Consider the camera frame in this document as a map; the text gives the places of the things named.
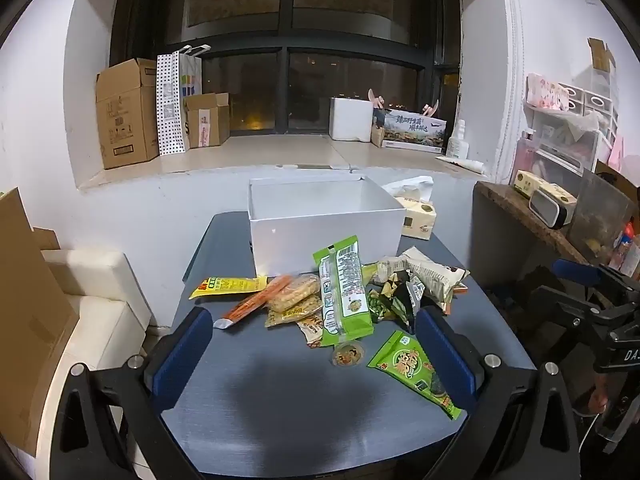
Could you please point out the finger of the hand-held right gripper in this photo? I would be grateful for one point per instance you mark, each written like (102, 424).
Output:
(575, 266)
(565, 302)

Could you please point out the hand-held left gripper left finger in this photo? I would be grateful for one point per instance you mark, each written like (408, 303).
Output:
(182, 355)

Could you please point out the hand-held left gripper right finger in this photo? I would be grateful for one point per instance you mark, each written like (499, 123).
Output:
(445, 355)

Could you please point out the green triangular snack packet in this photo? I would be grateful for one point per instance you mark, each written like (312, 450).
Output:
(412, 370)

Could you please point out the dark green snack packet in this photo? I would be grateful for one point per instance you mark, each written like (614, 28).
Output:
(402, 295)

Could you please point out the beige snack packet dark print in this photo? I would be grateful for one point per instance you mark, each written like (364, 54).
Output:
(440, 277)

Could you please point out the small green snack packet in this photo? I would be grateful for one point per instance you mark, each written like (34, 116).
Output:
(380, 308)

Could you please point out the yellow snack packet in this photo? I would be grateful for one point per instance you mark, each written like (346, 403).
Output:
(227, 286)

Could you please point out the orange sausage stick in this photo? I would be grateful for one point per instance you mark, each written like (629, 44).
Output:
(255, 302)

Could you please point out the round snack packet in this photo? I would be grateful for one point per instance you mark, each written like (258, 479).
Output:
(346, 355)

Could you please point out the pale snack packet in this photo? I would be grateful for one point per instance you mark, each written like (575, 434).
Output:
(392, 267)

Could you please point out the long green snack packet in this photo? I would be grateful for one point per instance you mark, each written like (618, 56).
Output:
(345, 290)

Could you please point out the clear cracker packet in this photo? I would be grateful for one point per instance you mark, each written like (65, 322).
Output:
(295, 315)
(311, 332)
(295, 291)

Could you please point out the white cardboard box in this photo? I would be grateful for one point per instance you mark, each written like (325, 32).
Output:
(320, 230)

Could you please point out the person's right hand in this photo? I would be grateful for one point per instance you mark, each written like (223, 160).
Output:
(591, 396)

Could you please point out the clear plastic board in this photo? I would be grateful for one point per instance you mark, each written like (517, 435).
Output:
(600, 215)

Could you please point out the black and white device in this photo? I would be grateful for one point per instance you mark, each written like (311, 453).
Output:
(547, 210)

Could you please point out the wooden side desk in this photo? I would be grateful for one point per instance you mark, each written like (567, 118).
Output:
(515, 210)

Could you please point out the pale yellow carton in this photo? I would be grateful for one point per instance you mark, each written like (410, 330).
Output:
(537, 185)

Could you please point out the white cushion seat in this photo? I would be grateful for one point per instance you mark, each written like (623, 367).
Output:
(95, 290)

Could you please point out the clear plastic drawer organiser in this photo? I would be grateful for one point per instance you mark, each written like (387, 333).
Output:
(575, 135)

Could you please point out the beige tissue box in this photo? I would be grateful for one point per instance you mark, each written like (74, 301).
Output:
(419, 217)

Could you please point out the white tube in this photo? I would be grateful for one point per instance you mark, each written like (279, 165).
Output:
(462, 164)

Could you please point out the large brown cardboard sheet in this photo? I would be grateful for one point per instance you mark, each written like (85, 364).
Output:
(30, 335)

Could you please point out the white plastic bottle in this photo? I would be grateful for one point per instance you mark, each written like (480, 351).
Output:
(457, 142)

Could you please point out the pink patterned pouch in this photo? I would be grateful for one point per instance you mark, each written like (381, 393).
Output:
(547, 91)

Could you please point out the small brown cardboard piece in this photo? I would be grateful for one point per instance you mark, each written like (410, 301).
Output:
(46, 240)

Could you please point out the landscape printed box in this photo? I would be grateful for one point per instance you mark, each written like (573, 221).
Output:
(410, 130)

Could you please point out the small brown cardboard box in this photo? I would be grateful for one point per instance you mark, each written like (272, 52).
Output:
(207, 120)

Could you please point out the large brown cardboard box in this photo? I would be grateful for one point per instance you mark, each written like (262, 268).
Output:
(127, 115)

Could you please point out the dotted white paper bag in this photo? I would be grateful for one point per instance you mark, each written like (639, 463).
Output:
(170, 105)

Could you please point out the white foam box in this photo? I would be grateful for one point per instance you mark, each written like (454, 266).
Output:
(350, 119)

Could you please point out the cardboard piece on wall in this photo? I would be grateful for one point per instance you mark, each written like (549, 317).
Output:
(600, 55)

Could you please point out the black window frame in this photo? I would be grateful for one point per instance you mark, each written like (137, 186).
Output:
(285, 45)

